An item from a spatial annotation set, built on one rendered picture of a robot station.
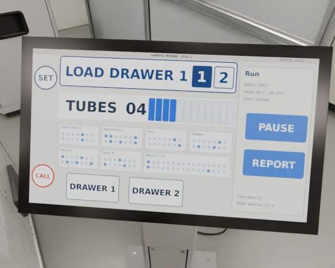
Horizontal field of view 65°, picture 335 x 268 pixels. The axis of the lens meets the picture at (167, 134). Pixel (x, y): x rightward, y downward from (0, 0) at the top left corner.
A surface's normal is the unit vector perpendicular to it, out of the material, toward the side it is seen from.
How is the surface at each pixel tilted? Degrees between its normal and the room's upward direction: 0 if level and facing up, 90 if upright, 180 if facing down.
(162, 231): 90
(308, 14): 90
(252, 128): 50
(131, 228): 0
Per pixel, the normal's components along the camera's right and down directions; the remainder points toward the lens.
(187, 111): -0.06, 0.05
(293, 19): -0.83, 0.38
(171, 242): -0.08, 0.68
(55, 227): 0.00, -0.73
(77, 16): 0.56, 0.56
